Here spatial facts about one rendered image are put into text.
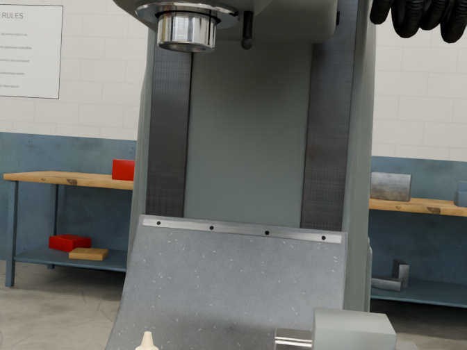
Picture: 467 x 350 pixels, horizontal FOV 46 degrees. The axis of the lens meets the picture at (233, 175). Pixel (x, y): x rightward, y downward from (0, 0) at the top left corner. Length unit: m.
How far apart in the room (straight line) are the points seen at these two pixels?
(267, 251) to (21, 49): 4.81
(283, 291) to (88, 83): 4.46
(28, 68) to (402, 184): 3.43
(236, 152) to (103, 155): 4.23
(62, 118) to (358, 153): 4.52
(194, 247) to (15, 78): 4.74
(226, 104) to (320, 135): 0.15
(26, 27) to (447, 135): 3.81
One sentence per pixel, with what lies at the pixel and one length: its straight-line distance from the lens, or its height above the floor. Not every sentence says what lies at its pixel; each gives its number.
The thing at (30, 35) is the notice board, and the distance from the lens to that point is 5.45.
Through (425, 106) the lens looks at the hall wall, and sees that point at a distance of 4.72.
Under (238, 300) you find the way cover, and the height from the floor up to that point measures 0.98.
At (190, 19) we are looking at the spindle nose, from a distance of 0.44.
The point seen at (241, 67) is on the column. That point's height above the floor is 1.32.
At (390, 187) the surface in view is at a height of 0.97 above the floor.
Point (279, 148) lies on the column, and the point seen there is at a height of 1.20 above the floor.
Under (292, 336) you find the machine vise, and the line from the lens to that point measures 0.50.
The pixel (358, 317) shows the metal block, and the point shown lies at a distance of 0.47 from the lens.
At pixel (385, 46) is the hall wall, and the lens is 4.74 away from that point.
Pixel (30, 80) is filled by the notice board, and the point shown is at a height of 1.69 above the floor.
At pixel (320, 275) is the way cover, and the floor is 1.03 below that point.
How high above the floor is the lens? 1.20
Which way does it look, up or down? 3 degrees down
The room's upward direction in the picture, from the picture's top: 4 degrees clockwise
